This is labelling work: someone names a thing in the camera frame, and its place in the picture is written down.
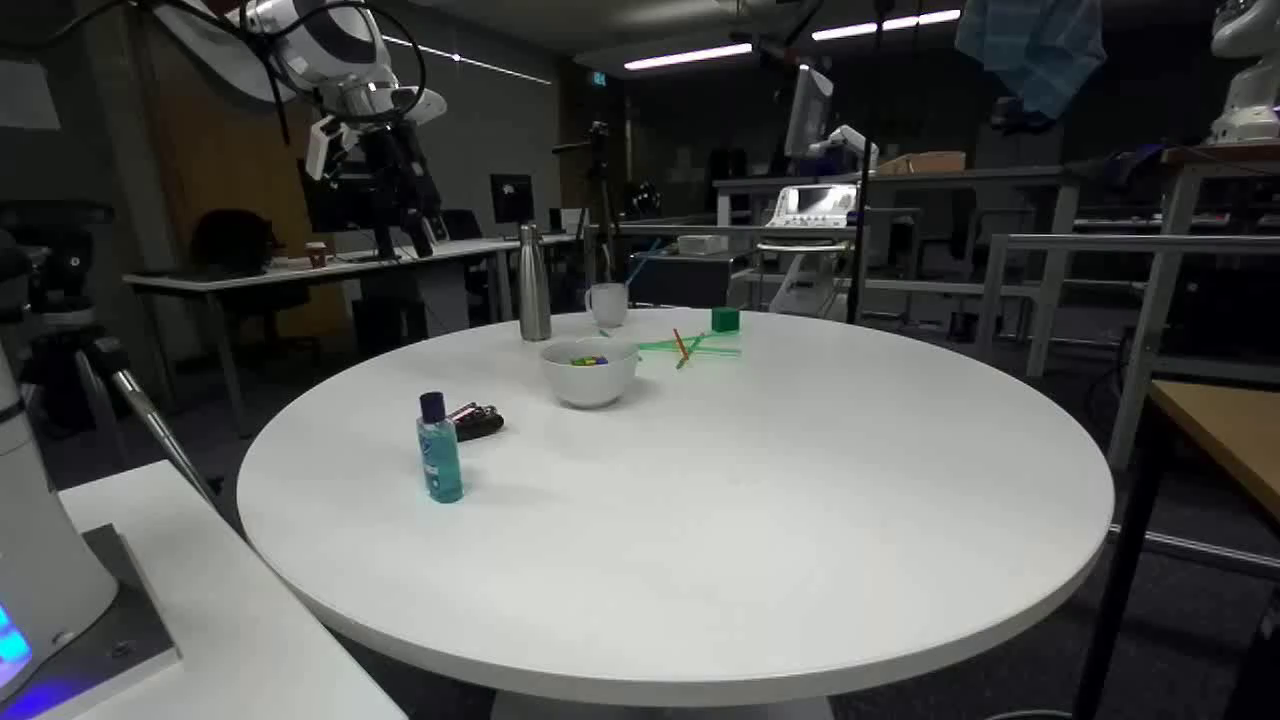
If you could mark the white bowl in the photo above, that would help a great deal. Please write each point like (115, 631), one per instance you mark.
(589, 381)

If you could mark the ceiling light tube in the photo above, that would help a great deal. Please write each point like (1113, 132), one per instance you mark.
(686, 58)
(881, 27)

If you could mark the white robot side table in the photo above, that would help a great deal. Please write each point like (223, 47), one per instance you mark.
(252, 625)

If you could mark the short green stick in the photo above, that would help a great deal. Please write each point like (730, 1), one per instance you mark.
(694, 344)

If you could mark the grey slanted tripod leg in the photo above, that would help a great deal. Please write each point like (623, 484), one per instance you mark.
(155, 425)

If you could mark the teal bottle with blue cap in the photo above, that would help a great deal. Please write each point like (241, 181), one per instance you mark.
(441, 462)

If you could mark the black office chair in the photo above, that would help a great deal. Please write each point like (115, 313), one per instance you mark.
(233, 243)

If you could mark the large black monitor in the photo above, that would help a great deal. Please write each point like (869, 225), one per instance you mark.
(342, 211)

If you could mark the small green cube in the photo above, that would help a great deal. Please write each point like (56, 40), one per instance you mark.
(727, 323)

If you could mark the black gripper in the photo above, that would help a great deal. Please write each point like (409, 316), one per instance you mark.
(387, 162)

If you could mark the white mug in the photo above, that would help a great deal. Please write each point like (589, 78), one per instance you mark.
(611, 305)

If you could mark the small brown cup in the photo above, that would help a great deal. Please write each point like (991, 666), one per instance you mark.
(318, 255)

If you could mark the black knife set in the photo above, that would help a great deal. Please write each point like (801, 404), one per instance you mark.
(479, 420)

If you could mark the hanging blue cloth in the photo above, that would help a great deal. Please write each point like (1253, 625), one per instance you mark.
(1032, 55)

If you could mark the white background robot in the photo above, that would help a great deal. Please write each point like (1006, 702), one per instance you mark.
(1248, 82)

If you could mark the small black monitor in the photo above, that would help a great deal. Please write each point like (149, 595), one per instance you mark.
(510, 198)

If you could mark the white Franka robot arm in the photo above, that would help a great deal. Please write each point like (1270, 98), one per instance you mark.
(334, 60)

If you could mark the orange stick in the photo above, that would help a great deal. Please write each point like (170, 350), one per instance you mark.
(681, 350)

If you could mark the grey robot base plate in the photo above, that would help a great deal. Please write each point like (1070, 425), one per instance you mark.
(122, 625)

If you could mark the long white office desk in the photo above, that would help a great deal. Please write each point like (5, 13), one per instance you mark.
(267, 268)

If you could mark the stainless steel water bottle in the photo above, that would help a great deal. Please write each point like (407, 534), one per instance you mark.
(535, 286)

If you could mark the wooden table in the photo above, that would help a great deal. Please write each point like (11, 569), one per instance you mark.
(1235, 425)

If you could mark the metal frame robot stand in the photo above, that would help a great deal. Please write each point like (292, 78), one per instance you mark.
(1174, 243)

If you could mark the long green stick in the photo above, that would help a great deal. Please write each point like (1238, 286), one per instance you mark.
(655, 350)

